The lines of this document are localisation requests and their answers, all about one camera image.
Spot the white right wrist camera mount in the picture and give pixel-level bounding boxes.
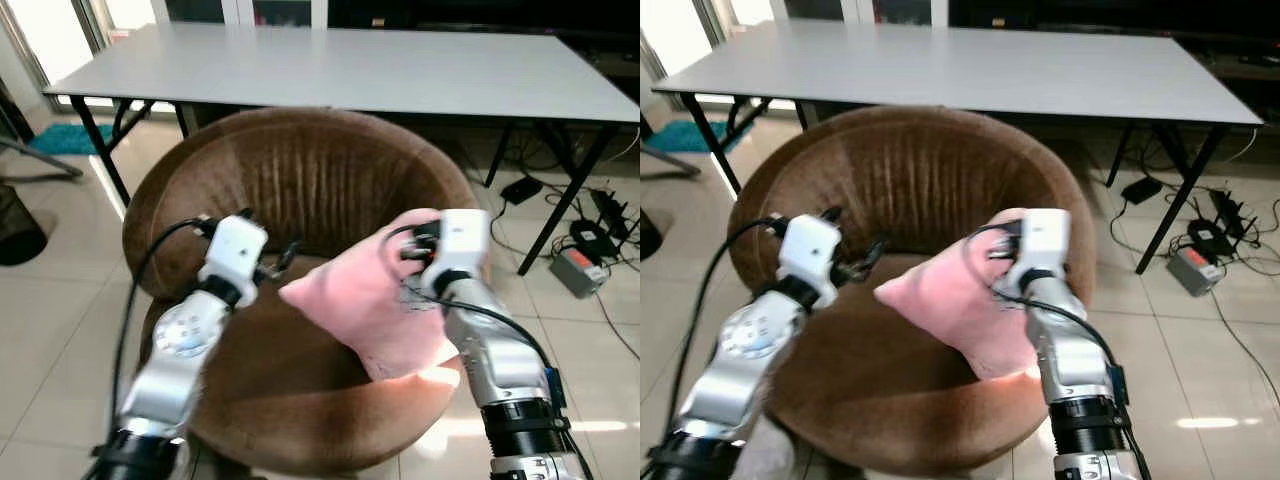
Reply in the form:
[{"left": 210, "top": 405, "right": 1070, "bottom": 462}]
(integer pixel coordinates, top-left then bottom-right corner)
[
  {"left": 1018, "top": 208, "right": 1073, "bottom": 297},
  {"left": 437, "top": 208, "right": 492, "bottom": 297}
]

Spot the black power strip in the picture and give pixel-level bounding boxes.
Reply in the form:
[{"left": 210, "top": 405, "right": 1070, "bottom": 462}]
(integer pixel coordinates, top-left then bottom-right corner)
[
  {"left": 1208, "top": 188, "right": 1251, "bottom": 237},
  {"left": 590, "top": 188, "right": 633, "bottom": 239}
]

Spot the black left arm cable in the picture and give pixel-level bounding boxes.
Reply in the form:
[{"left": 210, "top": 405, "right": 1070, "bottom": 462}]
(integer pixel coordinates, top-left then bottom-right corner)
[
  {"left": 660, "top": 214, "right": 796, "bottom": 471},
  {"left": 100, "top": 215, "right": 216, "bottom": 471}
]

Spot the black power adapter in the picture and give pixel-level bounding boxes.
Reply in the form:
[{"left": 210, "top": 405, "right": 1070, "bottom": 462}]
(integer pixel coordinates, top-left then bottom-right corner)
[
  {"left": 568, "top": 220, "right": 617, "bottom": 259},
  {"left": 1120, "top": 176, "right": 1165, "bottom": 205},
  {"left": 1188, "top": 220, "right": 1237, "bottom": 257},
  {"left": 498, "top": 176, "right": 545, "bottom": 207}
]

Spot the black bin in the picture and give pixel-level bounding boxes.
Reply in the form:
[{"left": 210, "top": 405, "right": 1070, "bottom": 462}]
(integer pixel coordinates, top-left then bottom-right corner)
[
  {"left": 0, "top": 183, "right": 48, "bottom": 267},
  {"left": 640, "top": 208, "right": 663, "bottom": 263}
]

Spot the pink pillow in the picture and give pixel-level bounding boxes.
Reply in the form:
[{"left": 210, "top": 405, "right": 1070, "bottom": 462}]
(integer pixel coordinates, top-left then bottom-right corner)
[
  {"left": 873, "top": 208, "right": 1046, "bottom": 381},
  {"left": 278, "top": 208, "right": 463, "bottom": 383}
]

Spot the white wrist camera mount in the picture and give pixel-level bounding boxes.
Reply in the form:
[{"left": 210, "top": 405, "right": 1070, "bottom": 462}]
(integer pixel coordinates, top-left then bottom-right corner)
[
  {"left": 198, "top": 214, "right": 269, "bottom": 307},
  {"left": 778, "top": 213, "right": 843, "bottom": 309},
  {"left": 1018, "top": 208, "right": 1073, "bottom": 297},
  {"left": 437, "top": 208, "right": 492, "bottom": 297}
]

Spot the white table with black legs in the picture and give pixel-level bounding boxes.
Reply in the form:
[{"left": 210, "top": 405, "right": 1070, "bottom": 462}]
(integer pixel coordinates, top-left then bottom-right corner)
[
  {"left": 45, "top": 22, "right": 641, "bottom": 276},
  {"left": 650, "top": 20, "right": 1265, "bottom": 276}
]

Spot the teal rug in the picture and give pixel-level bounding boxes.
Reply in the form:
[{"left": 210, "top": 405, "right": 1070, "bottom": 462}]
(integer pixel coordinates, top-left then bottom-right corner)
[
  {"left": 648, "top": 120, "right": 736, "bottom": 154},
  {"left": 28, "top": 121, "right": 103, "bottom": 157}
]

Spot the brown round sofa chair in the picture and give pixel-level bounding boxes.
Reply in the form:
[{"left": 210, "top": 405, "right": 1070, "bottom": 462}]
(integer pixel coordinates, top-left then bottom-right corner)
[
  {"left": 122, "top": 106, "right": 481, "bottom": 477},
  {"left": 728, "top": 105, "right": 1099, "bottom": 477}
]

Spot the grey box with red label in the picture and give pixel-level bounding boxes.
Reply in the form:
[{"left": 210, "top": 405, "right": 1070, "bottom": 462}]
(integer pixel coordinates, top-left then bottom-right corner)
[
  {"left": 548, "top": 245, "right": 607, "bottom": 300},
  {"left": 1168, "top": 244, "right": 1225, "bottom": 297}
]

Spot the grey metal chair leg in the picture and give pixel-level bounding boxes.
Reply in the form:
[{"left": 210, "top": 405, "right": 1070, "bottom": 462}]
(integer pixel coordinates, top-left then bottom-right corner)
[
  {"left": 640, "top": 145, "right": 703, "bottom": 179},
  {"left": 0, "top": 135, "right": 83, "bottom": 183}
]

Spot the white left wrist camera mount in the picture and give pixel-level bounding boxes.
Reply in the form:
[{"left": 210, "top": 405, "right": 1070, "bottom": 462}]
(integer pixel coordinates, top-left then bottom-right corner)
[
  {"left": 198, "top": 214, "right": 269, "bottom": 307},
  {"left": 778, "top": 213, "right": 843, "bottom": 309}
]

